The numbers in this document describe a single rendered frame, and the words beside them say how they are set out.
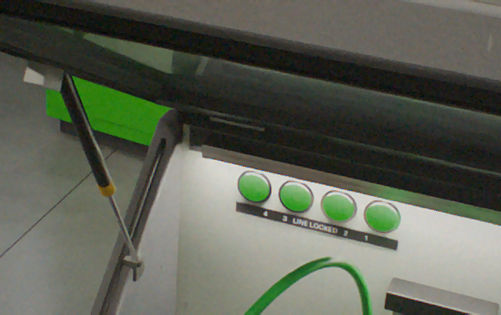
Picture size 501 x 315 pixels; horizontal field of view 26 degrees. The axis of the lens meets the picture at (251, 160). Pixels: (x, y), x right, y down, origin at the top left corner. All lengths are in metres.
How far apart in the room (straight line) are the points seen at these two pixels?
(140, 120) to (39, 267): 0.84
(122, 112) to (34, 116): 0.55
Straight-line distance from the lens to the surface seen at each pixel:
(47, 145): 4.52
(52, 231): 3.95
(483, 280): 1.47
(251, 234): 1.53
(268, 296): 1.20
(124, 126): 4.36
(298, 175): 1.43
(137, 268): 1.45
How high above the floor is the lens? 2.12
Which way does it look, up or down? 29 degrees down
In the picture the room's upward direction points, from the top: 4 degrees clockwise
